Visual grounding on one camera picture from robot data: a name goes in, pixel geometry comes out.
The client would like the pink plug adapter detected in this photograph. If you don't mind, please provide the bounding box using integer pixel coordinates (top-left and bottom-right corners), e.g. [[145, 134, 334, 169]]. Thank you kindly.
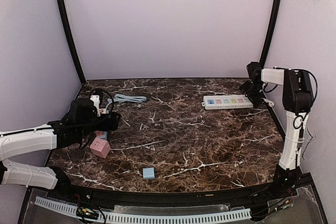
[[95, 131, 104, 138]]

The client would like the white colourful power strip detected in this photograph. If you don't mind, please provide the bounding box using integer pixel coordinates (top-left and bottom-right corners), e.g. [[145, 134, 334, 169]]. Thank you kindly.
[[202, 95, 253, 110]]

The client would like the pink cube socket adapter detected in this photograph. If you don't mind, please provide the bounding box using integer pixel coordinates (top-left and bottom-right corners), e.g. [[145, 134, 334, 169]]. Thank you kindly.
[[90, 137, 111, 158]]

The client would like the blue plug adapter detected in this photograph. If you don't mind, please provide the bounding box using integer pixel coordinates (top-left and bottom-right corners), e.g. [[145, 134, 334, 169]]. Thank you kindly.
[[142, 167, 155, 179]]

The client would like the blue-grey power strip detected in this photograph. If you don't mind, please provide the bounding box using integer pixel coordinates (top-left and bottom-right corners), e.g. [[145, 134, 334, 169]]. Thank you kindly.
[[100, 108, 109, 140]]

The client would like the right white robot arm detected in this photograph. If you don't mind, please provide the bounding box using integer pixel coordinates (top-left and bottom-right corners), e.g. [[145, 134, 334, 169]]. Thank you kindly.
[[239, 62, 318, 171]]

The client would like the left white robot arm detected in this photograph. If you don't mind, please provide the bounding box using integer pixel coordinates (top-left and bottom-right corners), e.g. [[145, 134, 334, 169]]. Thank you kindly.
[[1, 98, 121, 190]]

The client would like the small green circuit board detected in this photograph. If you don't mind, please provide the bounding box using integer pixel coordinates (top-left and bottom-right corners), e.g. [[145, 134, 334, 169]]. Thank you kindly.
[[76, 207, 99, 220]]

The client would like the grey power strip cable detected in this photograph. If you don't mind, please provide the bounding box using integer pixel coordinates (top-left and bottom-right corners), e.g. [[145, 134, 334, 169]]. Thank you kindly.
[[106, 94, 148, 112]]

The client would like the right black frame post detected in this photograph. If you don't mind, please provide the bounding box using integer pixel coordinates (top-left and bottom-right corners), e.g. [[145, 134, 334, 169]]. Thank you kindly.
[[259, 0, 281, 68]]

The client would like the black frame post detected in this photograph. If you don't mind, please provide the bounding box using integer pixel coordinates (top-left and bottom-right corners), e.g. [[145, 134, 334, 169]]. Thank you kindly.
[[57, 0, 86, 86], [259, 0, 281, 68]]

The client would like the black front frame rail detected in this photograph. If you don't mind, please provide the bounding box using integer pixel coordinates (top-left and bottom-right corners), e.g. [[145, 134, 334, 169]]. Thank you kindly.
[[31, 175, 313, 210]]

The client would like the white slotted cable duct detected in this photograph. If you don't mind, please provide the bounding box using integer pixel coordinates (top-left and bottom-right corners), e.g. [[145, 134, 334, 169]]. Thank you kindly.
[[34, 196, 251, 223]]

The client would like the left black frame post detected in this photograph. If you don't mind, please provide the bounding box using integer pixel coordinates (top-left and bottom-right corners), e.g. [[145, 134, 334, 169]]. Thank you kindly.
[[57, 0, 86, 86]]

